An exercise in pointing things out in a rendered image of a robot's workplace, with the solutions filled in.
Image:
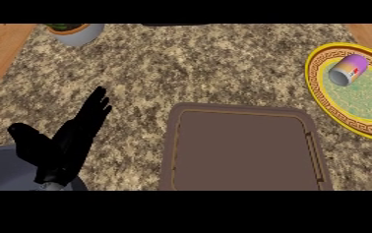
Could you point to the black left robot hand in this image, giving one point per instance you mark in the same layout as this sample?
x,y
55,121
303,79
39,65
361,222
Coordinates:
x,y
69,142

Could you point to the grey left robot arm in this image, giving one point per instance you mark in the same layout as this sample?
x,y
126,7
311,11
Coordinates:
x,y
29,169

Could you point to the brown rectangular tray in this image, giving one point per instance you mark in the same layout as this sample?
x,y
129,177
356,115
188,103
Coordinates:
x,y
244,150

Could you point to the yellow patterned plate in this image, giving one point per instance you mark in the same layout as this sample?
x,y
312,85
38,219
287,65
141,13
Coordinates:
x,y
345,105

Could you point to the purple and orange can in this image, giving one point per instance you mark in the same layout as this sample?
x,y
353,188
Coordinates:
x,y
349,69

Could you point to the grey potted plant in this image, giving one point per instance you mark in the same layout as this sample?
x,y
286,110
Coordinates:
x,y
74,32

